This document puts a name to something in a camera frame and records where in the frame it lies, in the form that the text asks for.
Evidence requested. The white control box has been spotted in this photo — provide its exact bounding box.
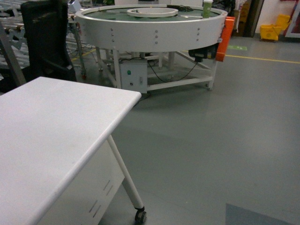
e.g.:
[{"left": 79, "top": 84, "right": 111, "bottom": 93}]
[{"left": 120, "top": 59, "right": 148, "bottom": 94}]

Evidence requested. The round white conveyor table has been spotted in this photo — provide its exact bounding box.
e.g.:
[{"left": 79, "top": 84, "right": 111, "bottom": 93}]
[{"left": 75, "top": 4, "right": 228, "bottom": 92}]

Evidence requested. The white table with casters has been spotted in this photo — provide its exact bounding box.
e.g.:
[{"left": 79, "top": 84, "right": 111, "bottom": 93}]
[{"left": 0, "top": 77, "right": 146, "bottom": 225}]

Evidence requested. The orange side panel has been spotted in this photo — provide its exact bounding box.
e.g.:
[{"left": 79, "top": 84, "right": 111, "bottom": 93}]
[{"left": 215, "top": 16, "right": 235, "bottom": 62}]

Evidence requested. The green paper cup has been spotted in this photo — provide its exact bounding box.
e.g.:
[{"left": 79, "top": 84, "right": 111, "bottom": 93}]
[{"left": 202, "top": 0, "right": 213, "bottom": 18}]

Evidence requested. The black mesh office chair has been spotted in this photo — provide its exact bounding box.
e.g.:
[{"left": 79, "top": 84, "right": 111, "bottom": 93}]
[{"left": 21, "top": 0, "right": 76, "bottom": 82}]

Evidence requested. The yellow mop bucket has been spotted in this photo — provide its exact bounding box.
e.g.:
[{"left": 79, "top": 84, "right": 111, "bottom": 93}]
[{"left": 260, "top": 14, "right": 291, "bottom": 41}]

